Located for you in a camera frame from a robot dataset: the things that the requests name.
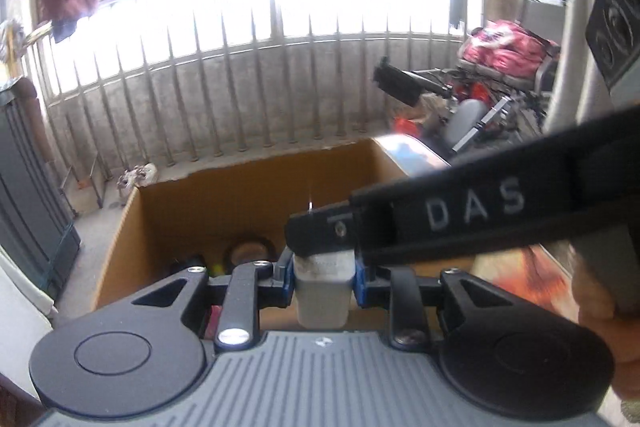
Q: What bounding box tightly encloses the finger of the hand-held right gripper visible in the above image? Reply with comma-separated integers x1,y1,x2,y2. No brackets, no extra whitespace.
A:
285,200,362,259

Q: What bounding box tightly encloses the round brown roll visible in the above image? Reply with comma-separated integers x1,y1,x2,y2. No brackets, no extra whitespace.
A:
225,234,274,266

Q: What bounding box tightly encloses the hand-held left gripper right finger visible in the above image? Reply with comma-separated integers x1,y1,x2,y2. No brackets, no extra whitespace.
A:
352,252,512,351

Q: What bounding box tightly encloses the black bicycle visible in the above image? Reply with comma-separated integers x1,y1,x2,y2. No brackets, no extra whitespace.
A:
372,54,557,154

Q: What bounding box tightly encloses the white crumpled cloth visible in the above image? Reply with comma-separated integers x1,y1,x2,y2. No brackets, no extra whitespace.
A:
117,163,160,191

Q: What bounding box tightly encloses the white rectangular block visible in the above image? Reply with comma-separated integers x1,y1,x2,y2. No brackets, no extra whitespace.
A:
292,251,354,328

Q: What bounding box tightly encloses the brown cardboard box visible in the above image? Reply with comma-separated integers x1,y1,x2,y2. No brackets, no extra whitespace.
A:
92,140,417,314

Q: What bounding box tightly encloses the glossy blue sheet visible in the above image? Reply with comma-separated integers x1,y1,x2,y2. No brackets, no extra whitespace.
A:
372,134,452,182

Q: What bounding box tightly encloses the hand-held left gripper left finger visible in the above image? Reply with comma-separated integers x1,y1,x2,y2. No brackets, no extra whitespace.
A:
131,247,295,351

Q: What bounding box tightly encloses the person's right hand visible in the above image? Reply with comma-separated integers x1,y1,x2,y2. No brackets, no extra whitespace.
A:
572,247,640,408

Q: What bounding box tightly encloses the small red object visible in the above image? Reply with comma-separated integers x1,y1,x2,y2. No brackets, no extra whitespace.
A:
206,304,224,339

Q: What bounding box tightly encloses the metal balcony railing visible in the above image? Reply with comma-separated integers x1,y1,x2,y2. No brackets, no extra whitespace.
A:
30,0,482,209

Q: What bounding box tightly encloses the pink bag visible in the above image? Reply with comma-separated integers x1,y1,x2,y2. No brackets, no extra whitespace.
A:
457,20,562,81

